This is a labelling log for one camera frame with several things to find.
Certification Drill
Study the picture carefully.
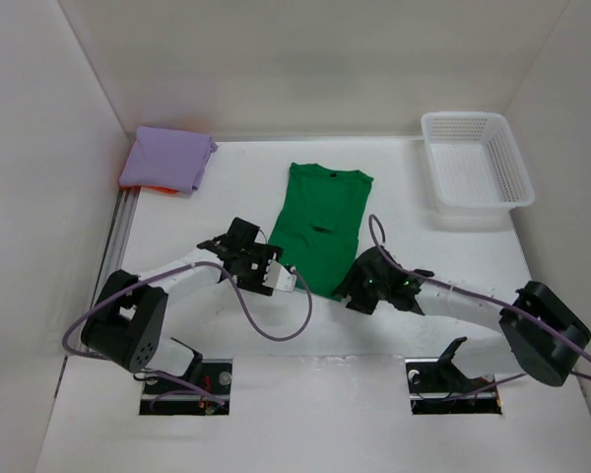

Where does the green t-shirt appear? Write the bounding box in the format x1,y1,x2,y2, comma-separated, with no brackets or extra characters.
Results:
269,163,373,300

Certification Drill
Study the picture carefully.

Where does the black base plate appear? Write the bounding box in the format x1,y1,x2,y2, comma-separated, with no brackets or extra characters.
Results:
134,360,232,417
405,359,501,415

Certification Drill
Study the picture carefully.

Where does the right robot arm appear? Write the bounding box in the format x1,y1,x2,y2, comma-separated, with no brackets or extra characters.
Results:
333,247,591,392

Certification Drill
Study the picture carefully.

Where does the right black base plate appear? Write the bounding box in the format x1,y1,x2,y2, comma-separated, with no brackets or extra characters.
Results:
405,359,501,415

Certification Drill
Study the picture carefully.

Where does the orange t-shirt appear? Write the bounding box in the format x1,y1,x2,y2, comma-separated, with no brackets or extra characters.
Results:
117,142,178,195

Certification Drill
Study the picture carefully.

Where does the white plastic bin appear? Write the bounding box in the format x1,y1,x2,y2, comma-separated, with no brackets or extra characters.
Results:
421,111,536,216

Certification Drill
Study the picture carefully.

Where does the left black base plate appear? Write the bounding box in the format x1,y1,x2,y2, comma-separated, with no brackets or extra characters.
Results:
134,360,232,417

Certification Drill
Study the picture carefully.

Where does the aluminium rail left edge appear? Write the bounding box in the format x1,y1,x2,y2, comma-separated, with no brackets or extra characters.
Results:
91,189,140,306

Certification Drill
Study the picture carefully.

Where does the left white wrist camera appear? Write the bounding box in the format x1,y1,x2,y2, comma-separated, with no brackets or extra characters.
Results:
264,260,297,293

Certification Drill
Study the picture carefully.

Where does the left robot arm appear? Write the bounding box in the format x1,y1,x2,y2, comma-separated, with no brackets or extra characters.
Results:
81,218,283,393

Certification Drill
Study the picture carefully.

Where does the lavender t-shirt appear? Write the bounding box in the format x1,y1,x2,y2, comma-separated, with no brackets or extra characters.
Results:
118,126,218,194

